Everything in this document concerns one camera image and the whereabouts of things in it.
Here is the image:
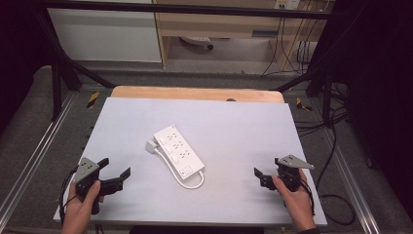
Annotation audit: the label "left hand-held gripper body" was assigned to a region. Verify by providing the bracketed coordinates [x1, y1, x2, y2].
[71, 157, 102, 215]

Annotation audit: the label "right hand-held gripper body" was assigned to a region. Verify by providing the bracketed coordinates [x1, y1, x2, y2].
[275, 154, 316, 193]

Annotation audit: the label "white plug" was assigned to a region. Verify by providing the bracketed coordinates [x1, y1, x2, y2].
[145, 139, 159, 155]

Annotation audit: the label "white power strip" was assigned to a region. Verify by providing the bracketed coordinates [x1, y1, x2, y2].
[153, 124, 207, 181]

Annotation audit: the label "person's right hand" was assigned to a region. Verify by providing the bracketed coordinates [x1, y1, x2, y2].
[271, 169, 317, 232]

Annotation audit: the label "person's left hand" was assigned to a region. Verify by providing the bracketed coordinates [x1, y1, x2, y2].
[60, 179, 105, 229]

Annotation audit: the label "wooden table board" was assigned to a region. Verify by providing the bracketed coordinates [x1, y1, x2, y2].
[110, 85, 286, 104]

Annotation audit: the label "white cabinet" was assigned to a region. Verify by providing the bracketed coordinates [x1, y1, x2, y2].
[47, 0, 163, 63]

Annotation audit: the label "black curtain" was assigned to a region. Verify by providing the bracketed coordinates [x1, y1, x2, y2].
[311, 0, 413, 214]
[0, 0, 56, 135]

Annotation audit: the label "white device under desk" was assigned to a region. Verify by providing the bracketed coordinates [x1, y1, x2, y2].
[179, 35, 215, 51]

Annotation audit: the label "light wooden desk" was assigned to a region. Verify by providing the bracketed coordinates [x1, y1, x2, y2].
[151, 0, 327, 70]

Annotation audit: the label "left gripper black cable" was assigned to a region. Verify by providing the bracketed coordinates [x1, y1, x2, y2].
[58, 166, 81, 226]

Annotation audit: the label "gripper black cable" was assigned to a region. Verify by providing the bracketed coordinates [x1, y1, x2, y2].
[58, 166, 81, 226]
[300, 177, 317, 217]

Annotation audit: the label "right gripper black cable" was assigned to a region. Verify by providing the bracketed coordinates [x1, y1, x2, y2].
[300, 177, 317, 217]

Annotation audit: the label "long black floor cable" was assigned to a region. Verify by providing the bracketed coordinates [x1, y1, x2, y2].
[316, 123, 357, 226]

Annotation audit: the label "black cable bundle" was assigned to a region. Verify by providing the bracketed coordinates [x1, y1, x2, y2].
[293, 82, 351, 138]

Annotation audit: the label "aluminium floor rail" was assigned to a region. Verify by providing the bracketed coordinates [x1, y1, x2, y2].
[320, 126, 383, 234]
[0, 91, 78, 222]

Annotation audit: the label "white power strip cable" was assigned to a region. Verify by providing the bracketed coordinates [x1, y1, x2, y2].
[155, 147, 206, 190]

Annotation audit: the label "black hanging cables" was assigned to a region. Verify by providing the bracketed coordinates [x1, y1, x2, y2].
[260, 15, 315, 78]

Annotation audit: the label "white wall socket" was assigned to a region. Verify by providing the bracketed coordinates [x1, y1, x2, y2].
[274, 0, 302, 11]

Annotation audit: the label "black metal frame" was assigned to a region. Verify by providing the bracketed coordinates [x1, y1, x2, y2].
[32, 0, 346, 124]

